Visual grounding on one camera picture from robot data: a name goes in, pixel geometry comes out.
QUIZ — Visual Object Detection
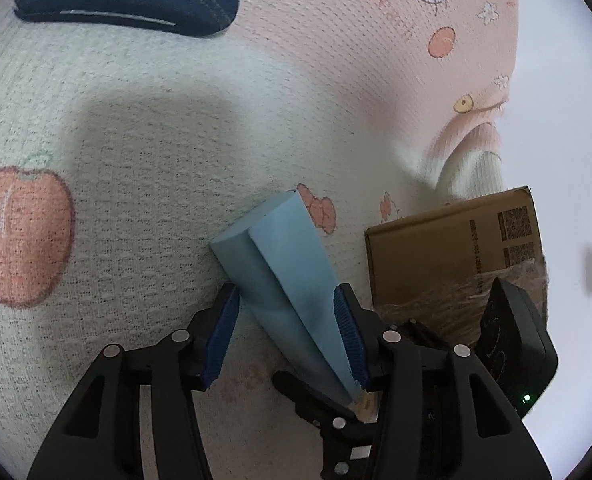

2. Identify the light blue foam block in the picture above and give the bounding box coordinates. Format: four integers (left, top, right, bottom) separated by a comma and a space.
210, 190, 362, 405

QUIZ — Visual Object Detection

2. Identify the brown cardboard box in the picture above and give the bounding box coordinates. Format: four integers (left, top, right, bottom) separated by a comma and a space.
366, 186, 549, 344

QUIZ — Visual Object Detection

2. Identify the pink cartoon print blanket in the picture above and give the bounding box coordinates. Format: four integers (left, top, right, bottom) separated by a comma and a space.
0, 0, 518, 479

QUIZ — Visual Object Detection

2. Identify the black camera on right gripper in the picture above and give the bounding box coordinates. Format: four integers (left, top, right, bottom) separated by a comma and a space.
475, 278, 558, 417

